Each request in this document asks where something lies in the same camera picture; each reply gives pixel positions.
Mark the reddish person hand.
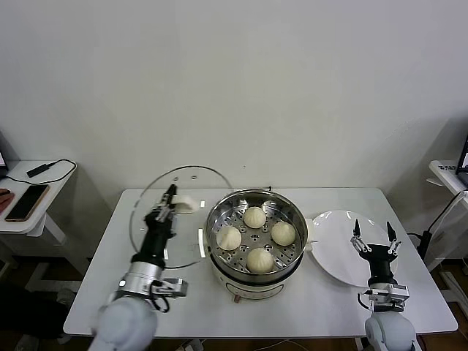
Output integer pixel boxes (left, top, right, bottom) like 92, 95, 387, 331
0, 188, 15, 215

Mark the black smartphone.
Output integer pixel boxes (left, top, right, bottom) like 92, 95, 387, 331
4, 184, 51, 223

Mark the black usb adapter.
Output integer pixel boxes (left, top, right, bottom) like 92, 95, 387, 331
26, 162, 56, 178

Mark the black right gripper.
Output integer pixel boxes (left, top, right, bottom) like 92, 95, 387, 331
350, 218, 404, 284

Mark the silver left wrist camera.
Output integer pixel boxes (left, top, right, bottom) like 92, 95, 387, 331
159, 277, 190, 299

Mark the dark monitor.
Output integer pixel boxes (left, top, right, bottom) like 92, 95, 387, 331
456, 133, 468, 176

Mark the glass lid with white handle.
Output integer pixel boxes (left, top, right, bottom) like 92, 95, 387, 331
129, 165, 235, 271

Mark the thin black adapter cable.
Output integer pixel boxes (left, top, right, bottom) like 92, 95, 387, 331
2, 157, 78, 183

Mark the white oval plate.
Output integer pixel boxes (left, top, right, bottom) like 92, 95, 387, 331
310, 209, 400, 289

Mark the white sneaker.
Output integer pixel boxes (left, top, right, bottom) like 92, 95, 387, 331
16, 334, 40, 351
58, 287, 77, 305

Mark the black desk cable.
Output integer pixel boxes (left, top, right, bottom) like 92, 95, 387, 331
407, 215, 445, 264

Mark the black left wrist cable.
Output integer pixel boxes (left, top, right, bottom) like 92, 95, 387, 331
149, 292, 171, 314

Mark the white side desk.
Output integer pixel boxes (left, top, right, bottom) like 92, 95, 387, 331
0, 159, 92, 293

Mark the white steamed baozi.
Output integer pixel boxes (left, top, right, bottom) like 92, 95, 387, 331
216, 225, 243, 252
244, 206, 267, 230
271, 222, 297, 246
246, 247, 274, 273

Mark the dark laptop screen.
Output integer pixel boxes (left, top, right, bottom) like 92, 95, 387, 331
0, 131, 10, 180

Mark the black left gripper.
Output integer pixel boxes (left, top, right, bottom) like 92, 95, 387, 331
133, 184, 180, 264

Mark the white hanging cable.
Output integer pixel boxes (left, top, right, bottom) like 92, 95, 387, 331
433, 190, 468, 238

